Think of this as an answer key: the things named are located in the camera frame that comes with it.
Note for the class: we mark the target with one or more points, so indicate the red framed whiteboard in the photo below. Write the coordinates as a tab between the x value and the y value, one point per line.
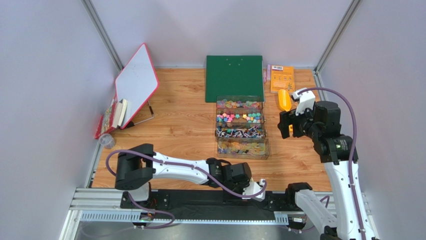
136	83

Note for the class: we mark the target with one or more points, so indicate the green cutting mat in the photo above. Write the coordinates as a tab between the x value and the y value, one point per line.
234	75

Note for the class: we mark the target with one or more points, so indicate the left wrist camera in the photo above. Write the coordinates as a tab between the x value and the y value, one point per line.
255	190

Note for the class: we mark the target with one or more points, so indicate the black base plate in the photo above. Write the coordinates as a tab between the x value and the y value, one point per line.
218	205

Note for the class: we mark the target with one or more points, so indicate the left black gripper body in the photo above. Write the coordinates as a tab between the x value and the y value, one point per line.
237	187

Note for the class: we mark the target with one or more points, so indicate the stack of books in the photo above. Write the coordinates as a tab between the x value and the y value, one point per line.
113	118

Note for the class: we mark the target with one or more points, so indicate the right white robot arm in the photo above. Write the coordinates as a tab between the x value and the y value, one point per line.
321	123

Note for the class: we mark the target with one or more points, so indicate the clear box of star candies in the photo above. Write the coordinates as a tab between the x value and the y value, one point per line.
239	115

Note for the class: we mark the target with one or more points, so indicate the aluminium rail frame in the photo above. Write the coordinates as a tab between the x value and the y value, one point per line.
111	205

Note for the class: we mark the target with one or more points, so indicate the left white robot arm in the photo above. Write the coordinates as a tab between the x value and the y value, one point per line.
140	164

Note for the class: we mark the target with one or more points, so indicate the clear box of gummy candies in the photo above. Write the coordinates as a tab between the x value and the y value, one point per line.
239	102

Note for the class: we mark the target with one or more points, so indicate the yellow plastic scoop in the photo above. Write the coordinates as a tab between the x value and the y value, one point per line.
284	102

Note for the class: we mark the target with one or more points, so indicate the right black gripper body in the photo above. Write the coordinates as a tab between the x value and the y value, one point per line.
289	121

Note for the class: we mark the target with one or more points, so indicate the pink marker pen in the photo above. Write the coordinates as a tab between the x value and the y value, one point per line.
267	73

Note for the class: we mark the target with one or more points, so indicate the clear box of lollipops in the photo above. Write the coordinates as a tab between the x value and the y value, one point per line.
240	130

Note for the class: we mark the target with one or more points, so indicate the small clear plastic cup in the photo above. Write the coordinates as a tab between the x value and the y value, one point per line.
107	141

